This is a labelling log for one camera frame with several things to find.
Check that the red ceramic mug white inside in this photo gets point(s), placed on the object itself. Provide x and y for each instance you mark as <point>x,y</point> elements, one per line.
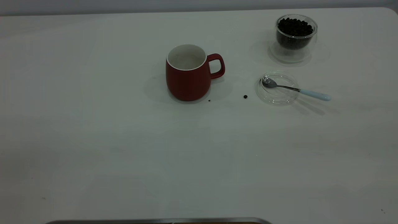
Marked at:
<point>186,84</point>

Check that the glass cup of coffee beans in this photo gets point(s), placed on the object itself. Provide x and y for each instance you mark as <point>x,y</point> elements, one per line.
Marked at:
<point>295,29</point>

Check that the clear glass saucer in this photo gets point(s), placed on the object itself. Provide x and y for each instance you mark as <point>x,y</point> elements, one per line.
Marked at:
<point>276,98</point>

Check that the double-wall clear glass cup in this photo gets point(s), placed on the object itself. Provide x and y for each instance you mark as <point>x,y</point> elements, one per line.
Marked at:
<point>293,56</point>

